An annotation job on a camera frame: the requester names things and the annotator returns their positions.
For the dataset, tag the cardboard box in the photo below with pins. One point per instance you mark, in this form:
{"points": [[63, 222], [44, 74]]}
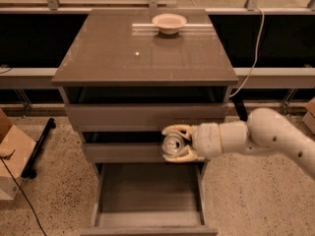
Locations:
{"points": [[15, 149], [309, 117]]}

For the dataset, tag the silver 7up can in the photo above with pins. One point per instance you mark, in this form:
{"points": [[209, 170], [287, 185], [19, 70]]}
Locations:
{"points": [[172, 144]]}

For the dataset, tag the top grey drawer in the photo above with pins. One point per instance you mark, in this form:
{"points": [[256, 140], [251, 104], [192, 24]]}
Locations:
{"points": [[140, 117]]}

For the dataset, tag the middle grey drawer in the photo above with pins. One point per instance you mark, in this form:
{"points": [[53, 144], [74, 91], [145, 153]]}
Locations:
{"points": [[130, 153]]}

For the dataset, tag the cardboard box right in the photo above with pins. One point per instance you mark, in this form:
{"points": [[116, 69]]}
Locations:
{"points": [[309, 117]]}

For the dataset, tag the cardboard box left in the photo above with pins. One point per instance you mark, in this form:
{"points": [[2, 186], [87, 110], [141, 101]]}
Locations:
{"points": [[15, 149]]}

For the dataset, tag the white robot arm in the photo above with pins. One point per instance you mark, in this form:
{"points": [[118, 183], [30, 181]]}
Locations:
{"points": [[263, 133]]}

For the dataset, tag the bottom open grey drawer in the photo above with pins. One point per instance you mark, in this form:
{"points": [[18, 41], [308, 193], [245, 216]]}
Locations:
{"points": [[150, 199]]}

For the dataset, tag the white bowl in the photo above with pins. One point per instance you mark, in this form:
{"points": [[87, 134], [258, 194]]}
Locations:
{"points": [[169, 23]]}

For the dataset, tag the grey drawer cabinet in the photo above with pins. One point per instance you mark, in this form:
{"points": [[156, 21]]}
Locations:
{"points": [[120, 57]]}

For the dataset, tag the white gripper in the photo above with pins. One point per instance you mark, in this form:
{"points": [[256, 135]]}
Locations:
{"points": [[207, 140]]}

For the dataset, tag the metal window rail frame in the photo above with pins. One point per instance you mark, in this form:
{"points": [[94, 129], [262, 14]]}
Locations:
{"points": [[258, 78]]}

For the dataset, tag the black bar on floor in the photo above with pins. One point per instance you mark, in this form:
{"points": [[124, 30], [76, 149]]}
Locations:
{"points": [[29, 171]]}

